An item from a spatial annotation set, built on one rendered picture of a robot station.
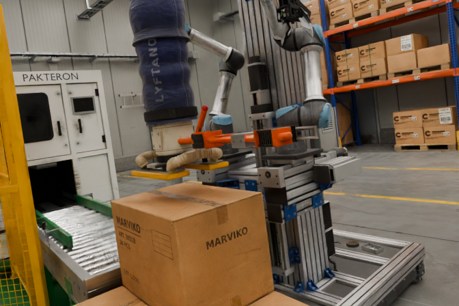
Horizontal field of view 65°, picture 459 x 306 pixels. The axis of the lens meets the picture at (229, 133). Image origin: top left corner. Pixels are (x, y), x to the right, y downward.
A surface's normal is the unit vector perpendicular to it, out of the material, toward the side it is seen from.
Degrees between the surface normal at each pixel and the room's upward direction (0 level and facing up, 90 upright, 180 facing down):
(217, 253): 90
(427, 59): 90
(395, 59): 87
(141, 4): 79
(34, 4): 90
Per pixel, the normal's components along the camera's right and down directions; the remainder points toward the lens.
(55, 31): 0.67, -0.05
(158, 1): 0.28, -0.26
